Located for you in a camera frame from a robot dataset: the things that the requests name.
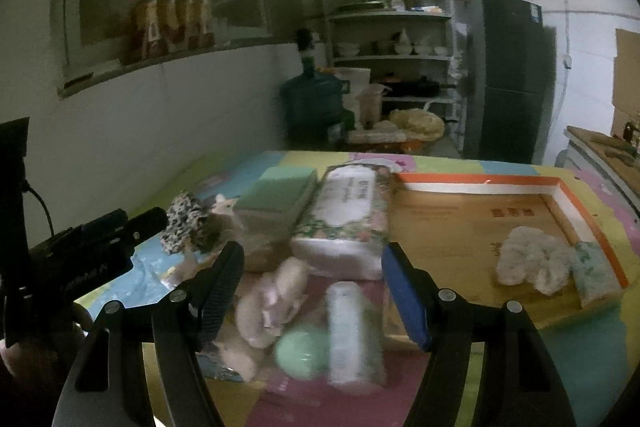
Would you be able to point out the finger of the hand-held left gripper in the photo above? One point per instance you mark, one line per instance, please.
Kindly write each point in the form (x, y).
(150, 222)

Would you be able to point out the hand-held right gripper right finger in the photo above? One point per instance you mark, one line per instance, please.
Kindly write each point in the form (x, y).
(406, 302)

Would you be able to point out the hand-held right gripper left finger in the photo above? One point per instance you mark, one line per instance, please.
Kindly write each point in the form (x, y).
(222, 292)

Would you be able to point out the leopard print plush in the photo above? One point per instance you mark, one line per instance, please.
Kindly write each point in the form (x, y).
(182, 217)

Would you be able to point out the orange rimmed cardboard box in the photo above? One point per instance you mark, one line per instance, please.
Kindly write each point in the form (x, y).
(450, 232)

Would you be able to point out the beige soft pad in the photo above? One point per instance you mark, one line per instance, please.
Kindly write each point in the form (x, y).
(240, 357)

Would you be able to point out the person's left hand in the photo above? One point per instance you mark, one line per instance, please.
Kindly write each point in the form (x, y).
(84, 318)

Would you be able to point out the pale pink plush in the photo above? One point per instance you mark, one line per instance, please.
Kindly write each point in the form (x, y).
(270, 302)

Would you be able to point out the grey furry plush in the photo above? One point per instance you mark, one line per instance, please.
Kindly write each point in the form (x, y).
(220, 227)

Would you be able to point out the white roll in plastic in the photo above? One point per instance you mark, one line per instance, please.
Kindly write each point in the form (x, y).
(350, 337)

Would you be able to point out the light green ball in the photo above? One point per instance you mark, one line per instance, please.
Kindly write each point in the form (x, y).
(302, 352)

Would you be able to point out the floral tissue pack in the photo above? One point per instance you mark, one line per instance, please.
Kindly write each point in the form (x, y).
(345, 217)

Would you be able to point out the green sponge pack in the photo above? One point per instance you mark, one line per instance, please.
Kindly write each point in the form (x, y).
(280, 192)

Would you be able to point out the white fluffy cloth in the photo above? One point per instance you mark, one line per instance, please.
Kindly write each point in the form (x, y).
(530, 257)

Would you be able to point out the colourful cartoon play mat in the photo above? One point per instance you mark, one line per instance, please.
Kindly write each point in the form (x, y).
(450, 164)

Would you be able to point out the flat beige box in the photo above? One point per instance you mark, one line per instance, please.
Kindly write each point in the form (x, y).
(375, 136)

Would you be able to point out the basket of yellow noodles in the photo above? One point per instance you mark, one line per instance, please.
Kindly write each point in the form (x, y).
(417, 123)

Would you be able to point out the clear plastic pitcher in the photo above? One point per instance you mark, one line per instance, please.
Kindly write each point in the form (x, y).
(371, 107)

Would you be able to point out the large water jug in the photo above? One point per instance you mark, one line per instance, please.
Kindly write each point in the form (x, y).
(310, 102)

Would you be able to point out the paper bag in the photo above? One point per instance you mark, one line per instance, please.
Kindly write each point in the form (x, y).
(350, 89)

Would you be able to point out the kitchen counter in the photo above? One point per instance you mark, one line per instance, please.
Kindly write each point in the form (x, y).
(590, 172)

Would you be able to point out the black water pump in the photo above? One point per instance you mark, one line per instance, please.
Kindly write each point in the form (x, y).
(306, 52)

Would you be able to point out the wooden cutting board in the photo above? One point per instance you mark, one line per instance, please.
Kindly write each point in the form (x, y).
(595, 142)

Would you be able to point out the row of white bowls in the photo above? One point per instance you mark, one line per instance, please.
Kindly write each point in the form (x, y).
(390, 48)

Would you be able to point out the dark grey fridge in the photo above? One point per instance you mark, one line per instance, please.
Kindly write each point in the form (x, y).
(510, 57)

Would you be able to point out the wall socket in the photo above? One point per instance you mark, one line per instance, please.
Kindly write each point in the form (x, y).
(567, 63)

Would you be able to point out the cardboard sheet on wall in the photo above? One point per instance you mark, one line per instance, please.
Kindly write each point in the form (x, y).
(627, 77)

